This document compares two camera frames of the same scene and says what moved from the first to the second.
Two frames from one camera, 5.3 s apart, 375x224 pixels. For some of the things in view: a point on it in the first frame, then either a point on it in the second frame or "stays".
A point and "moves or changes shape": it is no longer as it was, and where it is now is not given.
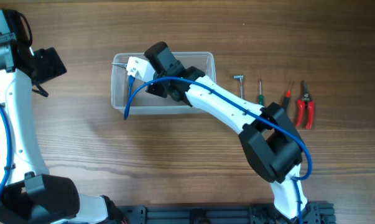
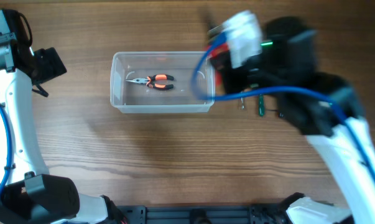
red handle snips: (305, 101) moves or changes shape
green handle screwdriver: (261, 99) stays
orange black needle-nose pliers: (122, 65) moves or changes shape
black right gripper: (157, 89) to (234, 81)
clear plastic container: (129, 96) stays
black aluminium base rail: (313, 213) stays
